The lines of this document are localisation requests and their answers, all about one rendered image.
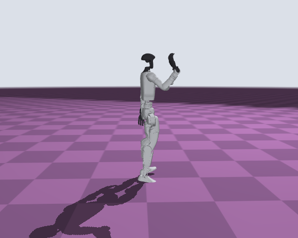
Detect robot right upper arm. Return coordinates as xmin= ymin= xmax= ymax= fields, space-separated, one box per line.
xmin=146 ymin=72 xmax=170 ymax=91

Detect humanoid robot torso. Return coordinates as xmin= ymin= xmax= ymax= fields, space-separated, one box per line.
xmin=140 ymin=70 xmax=155 ymax=119

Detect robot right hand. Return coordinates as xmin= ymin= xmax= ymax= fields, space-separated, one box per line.
xmin=168 ymin=53 xmax=180 ymax=72

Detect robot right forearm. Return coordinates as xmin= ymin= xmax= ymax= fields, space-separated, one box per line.
xmin=162 ymin=69 xmax=180 ymax=89

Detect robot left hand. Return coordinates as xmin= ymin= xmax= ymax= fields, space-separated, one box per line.
xmin=138 ymin=109 xmax=145 ymax=126

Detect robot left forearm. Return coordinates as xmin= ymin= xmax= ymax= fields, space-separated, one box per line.
xmin=140 ymin=95 xmax=146 ymax=112

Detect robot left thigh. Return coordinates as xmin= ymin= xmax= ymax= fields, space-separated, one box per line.
xmin=141 ymin=112 xmax=151 ymax=147

